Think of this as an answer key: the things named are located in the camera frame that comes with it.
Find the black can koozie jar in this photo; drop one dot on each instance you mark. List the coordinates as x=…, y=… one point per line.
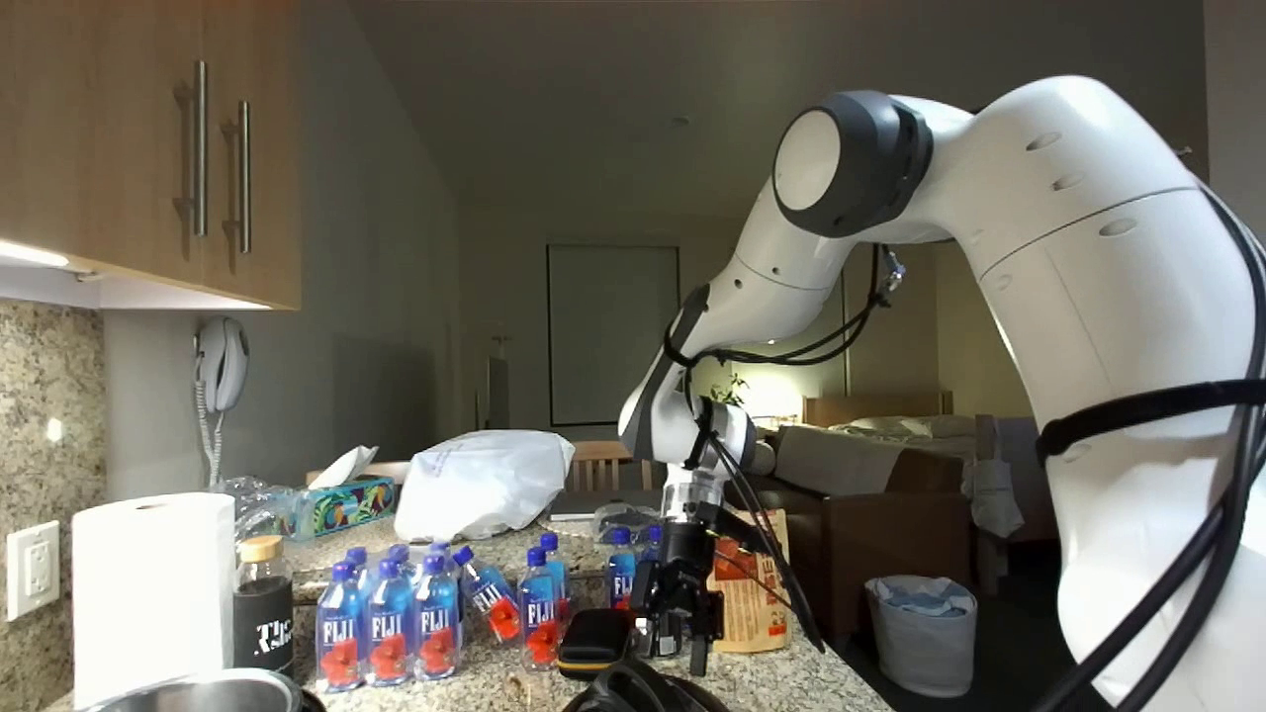
x=265, y=605

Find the small black orange pouch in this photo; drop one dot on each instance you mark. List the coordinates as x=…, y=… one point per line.
x=596, y=641

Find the tan red snack packet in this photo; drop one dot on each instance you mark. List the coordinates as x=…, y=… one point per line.
x=754, y=600

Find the brown sofa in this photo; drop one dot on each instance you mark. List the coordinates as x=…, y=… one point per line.
x=936, y=497

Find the wooden wall cabinet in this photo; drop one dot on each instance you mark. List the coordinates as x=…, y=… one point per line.
x=150, y=152

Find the Fiji bottle behind gripper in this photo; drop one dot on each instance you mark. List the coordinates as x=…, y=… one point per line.
x=623, y=570

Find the front right Fiji bottle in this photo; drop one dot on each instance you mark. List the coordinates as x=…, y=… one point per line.
x=436, y=617

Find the tilted Fiji water bottle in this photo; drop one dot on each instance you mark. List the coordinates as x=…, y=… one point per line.
x=490, y=596

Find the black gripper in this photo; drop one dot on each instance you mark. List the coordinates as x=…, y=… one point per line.
x=688, y=556

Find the Fiji bottle near lid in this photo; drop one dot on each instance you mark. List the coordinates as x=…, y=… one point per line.
x=541, y=596

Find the white paper towel roll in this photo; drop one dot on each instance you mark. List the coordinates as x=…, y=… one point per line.
x=152, y=589

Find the white wall outlet plate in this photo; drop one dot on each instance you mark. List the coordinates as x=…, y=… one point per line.
x=35, y=568

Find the bin with plastic liner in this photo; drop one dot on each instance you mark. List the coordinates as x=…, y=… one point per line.
x=924, y=631

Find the front middle Fiji bottle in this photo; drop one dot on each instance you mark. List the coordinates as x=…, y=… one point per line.
x=389, y=613

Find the patterned tissue box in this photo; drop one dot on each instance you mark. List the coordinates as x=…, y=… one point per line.
x=345, y=497

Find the white wall phone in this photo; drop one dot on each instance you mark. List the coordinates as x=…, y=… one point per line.
x=221, y=376

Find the white plastic bag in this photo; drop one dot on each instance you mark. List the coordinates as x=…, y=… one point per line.
x=479, y=485

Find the front left Fiji bottle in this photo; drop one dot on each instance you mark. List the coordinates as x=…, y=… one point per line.
x=337, y=631

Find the silver rice cooker pot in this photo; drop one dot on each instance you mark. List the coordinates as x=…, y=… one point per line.
x=232, y=690

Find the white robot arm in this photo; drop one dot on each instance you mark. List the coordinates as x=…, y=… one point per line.
x=1132, y=310

